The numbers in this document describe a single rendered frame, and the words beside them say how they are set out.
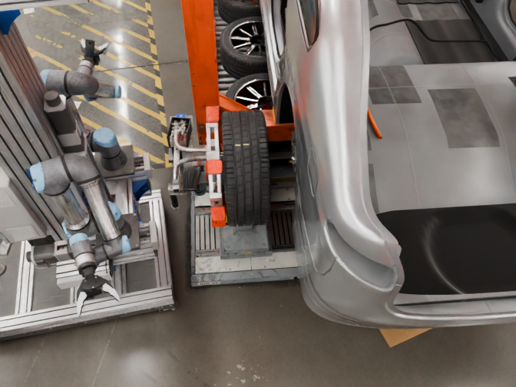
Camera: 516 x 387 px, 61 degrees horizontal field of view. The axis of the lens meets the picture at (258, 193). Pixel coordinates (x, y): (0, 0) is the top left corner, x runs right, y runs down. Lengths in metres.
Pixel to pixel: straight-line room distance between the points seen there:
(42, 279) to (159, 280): 0.74
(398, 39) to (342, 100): 1.80
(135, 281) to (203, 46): 1.51
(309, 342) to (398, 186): 1.17
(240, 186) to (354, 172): 0.83
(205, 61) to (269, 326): 1.71
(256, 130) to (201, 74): 0.56
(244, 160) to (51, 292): 1.56
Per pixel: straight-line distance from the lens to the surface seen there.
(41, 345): 3.23
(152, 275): 2.96
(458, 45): 3.82
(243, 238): 3.00
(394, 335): 3.12
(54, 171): 1.92
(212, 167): 2.18
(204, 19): 2.45
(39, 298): 3.11
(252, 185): 2.23
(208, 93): 2.76
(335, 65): 1.77
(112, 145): 2.55
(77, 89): 2.29
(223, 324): 3.00
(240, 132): 2.28
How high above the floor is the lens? 2.85
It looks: 55 degrees down
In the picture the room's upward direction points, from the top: 3 degrees clockwise
